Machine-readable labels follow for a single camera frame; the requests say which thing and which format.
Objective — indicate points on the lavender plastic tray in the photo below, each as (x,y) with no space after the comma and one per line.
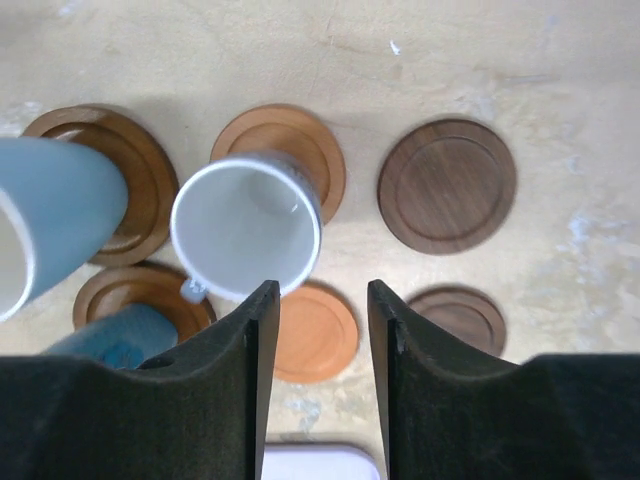
(320,461)

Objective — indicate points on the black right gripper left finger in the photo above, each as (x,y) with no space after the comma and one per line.
(196,411)

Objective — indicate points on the ringed brown wooden coaster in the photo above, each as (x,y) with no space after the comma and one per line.
(146,168)

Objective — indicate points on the large light blue mug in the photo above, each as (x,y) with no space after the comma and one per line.
(60,204)

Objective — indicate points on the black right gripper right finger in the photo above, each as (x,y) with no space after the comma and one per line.
(450,411)

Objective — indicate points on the light wooden coaster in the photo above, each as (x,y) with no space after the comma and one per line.
(297,132)
(318,335)

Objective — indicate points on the white mug grey-blue handle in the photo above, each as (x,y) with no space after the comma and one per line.
(244,219)

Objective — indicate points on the dark walnut coaster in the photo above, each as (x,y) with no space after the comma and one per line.
(447,186)
(465,312)

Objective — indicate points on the white mug blue handle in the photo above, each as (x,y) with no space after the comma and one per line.
(124,339)

